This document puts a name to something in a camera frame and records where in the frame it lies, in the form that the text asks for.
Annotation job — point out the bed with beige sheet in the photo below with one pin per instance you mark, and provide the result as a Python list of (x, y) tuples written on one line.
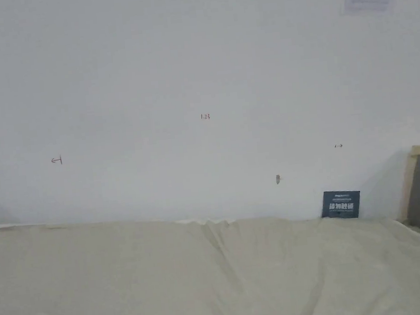
[(140, 283)]

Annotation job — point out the dark blue sign card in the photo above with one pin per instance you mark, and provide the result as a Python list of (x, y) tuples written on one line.
[(340, 204)]

